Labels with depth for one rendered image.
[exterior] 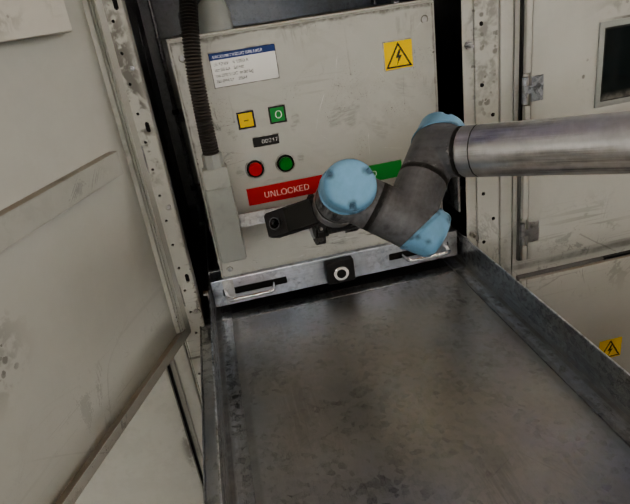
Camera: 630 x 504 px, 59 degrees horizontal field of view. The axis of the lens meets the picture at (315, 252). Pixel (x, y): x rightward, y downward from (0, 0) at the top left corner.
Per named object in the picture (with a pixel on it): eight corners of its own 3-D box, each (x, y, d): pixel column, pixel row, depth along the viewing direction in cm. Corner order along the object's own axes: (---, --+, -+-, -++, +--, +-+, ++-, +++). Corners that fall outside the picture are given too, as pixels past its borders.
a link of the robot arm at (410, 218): (467, 186, 81) (398, 153, 80) (443, 252, 77) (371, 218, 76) (444, 207, 88) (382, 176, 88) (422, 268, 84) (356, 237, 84)
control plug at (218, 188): (247, 259, 104) (228, 169, 97) (221, 265, 104) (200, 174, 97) (244, 244, 111) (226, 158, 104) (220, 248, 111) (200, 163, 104)
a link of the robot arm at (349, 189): (369, 223, 75) (312, 195, 75) (355, 235, 86) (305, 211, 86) (392, 172, 76) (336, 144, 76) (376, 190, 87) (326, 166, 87)
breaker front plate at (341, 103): (444, 238, 123) (434, 1, 103) (224, 285, 117) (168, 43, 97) (442, 236, 124) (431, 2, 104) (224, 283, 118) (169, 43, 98)
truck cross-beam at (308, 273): (457, 255, 125) (457, 230, 122) (216, 307, 118) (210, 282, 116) (448, 246, 129) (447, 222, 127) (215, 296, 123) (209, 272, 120)
